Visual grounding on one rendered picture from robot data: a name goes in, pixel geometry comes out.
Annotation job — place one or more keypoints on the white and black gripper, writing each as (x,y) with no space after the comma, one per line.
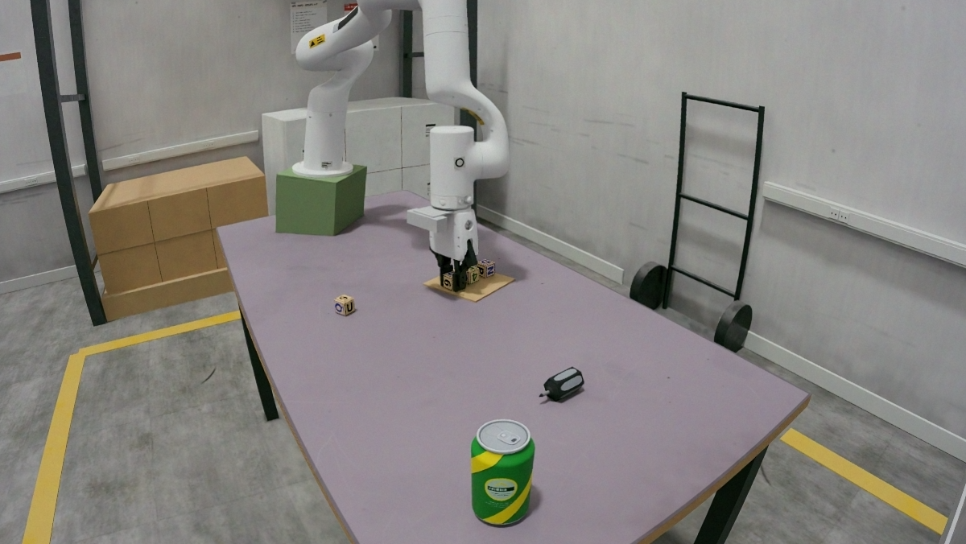
(458,241)

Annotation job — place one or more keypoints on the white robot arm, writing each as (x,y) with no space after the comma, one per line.
(456,160)

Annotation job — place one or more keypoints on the green drink can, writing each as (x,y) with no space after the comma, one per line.
(502,459)

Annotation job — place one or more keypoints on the tan square mat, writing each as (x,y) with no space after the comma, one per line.
(475,291)

